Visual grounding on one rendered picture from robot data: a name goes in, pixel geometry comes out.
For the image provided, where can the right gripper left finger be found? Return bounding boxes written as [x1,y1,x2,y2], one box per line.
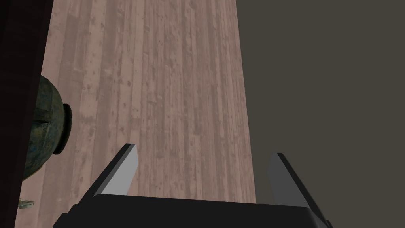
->
[81,143,139,201]

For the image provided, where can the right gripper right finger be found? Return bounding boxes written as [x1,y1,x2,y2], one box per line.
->
[267,152,328,222]

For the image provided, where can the dark green round door knob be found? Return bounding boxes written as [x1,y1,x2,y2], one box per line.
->
[23,75,73,182]

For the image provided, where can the dark brown door leaf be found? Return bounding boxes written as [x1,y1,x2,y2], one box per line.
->
[0,0,54,228]

